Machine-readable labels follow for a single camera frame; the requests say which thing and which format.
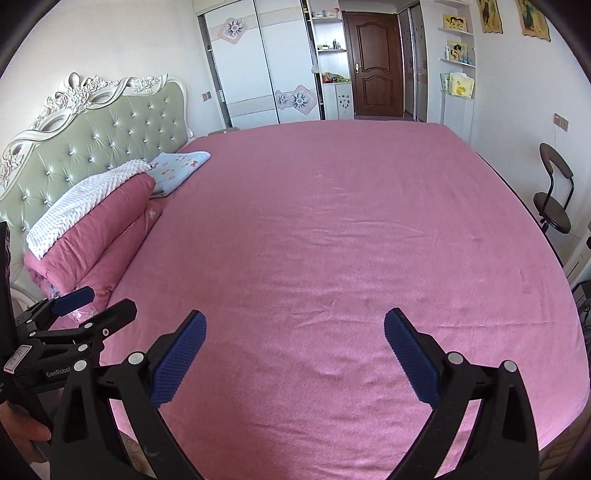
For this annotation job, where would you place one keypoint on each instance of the folded pink quilt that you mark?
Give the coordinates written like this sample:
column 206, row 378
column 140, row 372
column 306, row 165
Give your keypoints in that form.
column 106, row 230

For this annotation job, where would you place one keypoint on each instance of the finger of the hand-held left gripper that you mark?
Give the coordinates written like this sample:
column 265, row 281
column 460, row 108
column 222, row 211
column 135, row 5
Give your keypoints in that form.
column 115, row 316
column 74, row 299

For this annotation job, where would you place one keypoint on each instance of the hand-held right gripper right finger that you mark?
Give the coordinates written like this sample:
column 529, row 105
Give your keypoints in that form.
column 411, row 355

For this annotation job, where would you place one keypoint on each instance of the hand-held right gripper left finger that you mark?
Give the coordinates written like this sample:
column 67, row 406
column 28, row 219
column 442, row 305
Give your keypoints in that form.
column 178, row 360

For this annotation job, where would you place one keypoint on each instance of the person's left hand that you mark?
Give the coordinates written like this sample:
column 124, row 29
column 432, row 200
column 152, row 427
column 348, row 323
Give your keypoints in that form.
column 27, row 429

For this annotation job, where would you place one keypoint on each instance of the white flower sliding wardrobe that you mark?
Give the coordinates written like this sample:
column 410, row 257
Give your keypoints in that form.
column 258, row 64

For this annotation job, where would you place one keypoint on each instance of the pink bed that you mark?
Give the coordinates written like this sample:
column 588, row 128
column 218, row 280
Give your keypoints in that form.
column 323, row 254

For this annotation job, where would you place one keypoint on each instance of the green tufted headboard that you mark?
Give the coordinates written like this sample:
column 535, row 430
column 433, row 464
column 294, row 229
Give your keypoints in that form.
column 92, row 134

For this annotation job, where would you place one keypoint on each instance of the white shelf unit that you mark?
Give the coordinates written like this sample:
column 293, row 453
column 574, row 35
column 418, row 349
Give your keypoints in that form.
column 332, row 92

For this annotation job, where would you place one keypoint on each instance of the brown wooden door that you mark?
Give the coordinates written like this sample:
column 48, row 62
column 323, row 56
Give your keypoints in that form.
column 373, row 64

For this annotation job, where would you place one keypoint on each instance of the white dotted blanket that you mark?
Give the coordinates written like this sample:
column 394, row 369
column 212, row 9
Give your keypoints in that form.
column 78, row 203

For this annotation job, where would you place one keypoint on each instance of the mirrored wardrobe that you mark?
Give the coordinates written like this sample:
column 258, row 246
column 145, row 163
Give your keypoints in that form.
column 413, row 64

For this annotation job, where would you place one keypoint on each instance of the black round chair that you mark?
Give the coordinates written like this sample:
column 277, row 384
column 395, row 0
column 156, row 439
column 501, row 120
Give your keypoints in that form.
column 551, row 210

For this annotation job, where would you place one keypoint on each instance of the light blue printed pillow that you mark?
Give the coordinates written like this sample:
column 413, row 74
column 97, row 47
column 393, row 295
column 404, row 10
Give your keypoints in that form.
column 178, row 170

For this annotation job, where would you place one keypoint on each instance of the yellow printed cushion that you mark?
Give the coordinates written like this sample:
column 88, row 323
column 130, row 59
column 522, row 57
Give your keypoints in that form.
column 459, row 85

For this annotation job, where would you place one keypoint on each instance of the wall poster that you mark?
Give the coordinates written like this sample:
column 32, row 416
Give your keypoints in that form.
column 489, row 16
column 533, row 18

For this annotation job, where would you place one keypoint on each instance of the white wall shelves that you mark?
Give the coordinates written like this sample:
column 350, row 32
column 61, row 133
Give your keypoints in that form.
column 457, row 115

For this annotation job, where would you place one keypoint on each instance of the framed cartoon picture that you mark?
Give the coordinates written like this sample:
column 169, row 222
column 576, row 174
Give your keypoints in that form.
column 455, row 23
column 456, row 50

